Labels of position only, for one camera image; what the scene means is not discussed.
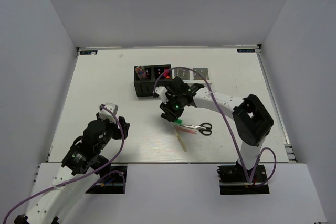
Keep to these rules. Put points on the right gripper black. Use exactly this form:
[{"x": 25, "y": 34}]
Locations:
[{"x": 171, "y": 115}]

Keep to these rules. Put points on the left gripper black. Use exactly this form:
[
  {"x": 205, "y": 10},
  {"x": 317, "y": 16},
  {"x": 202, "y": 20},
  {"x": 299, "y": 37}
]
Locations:
[{"x": 124, "y": 126}]

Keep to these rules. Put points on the green cap black highlighter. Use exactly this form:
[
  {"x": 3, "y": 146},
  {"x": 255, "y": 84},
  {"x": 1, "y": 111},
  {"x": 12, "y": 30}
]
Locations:
[{"x": 178, "y": 121}]

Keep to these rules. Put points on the pink cap black highlighter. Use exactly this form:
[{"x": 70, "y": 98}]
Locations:
[{"x": 166, "y": 73}]

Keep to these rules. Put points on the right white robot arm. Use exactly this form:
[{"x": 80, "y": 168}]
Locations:
[{"x": 252, "y": 120}]

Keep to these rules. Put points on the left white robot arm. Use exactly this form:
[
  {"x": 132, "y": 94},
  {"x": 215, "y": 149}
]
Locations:
[{"x": 82, "y": 167}]

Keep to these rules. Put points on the slim yellow pen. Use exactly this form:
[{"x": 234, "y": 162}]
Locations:
[{"x": 181, "y": 141}]

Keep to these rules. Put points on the slim orange pen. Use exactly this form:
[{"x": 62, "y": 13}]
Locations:
[{"x": 189, "y": 131}]

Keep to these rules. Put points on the black double pen holder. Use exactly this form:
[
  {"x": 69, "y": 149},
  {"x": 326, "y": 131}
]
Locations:
[{"x": 144, "y": 88}]

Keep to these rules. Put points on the white double pen holder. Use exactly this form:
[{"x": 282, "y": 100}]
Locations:
[{"x": 191, "y": 77}]

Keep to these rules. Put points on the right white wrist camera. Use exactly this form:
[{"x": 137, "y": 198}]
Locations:
[{"x": 160, "y": 92}]

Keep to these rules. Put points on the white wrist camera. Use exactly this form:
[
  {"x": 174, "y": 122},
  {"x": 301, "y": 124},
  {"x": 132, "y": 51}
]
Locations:
[
  {"x": 108, "y": 112},
  {"x": 160, "y": 92}
]

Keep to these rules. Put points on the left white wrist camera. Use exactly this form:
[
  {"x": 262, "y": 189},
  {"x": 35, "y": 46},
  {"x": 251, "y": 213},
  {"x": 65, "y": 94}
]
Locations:
[{"x": 108, "y": 112}]

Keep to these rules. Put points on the black handled scissors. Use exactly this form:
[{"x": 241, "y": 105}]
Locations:
[{"x": 204, "y": 128}]

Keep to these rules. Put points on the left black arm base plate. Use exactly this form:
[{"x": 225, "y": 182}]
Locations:
[{"x": 114, "y": 183}]

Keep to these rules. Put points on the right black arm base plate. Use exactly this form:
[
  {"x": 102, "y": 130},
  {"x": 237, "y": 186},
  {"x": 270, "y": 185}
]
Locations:
[{"x": 233, "y": 182}]

